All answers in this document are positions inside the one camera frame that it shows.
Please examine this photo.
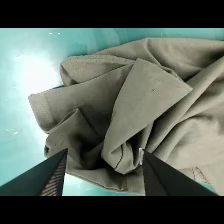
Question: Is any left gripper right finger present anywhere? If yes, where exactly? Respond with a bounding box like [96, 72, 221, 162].
[142, 149, 218, 197]

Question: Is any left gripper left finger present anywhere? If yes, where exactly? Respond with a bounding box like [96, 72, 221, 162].
[0, 148, 69, 197]

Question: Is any olive grey T-shirt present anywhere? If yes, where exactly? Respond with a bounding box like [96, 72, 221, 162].
[27, 37, 224, 197]

